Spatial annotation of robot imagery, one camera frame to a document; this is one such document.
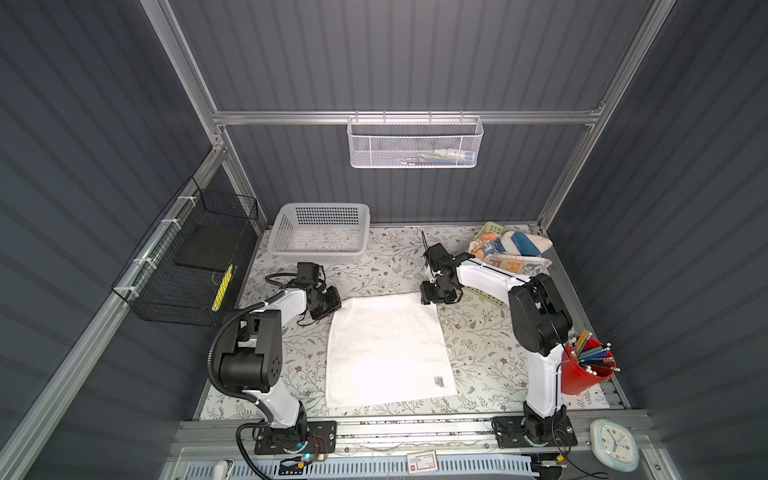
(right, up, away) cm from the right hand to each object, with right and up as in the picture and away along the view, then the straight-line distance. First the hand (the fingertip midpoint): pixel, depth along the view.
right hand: (431, 301), depth 97 cm
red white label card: (-6, -34, -28) cm, 44 cm away
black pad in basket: (-60, +18, -21) cm, 66 cm away
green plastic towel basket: (+22, +25, +14) cm, 36 cm away
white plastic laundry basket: (-42, +24, +22) cm, 53 cm away
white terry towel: (-15, -13, -8) cm, 21 cm away
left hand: (-30, -1, -2) cm, 30 cm away
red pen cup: (+35, -12, -24) cm, 44 cm away
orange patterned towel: (+21, +17, +6) cm, 28 cm away
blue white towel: (+33, +19, +5) cm, 38 cm away
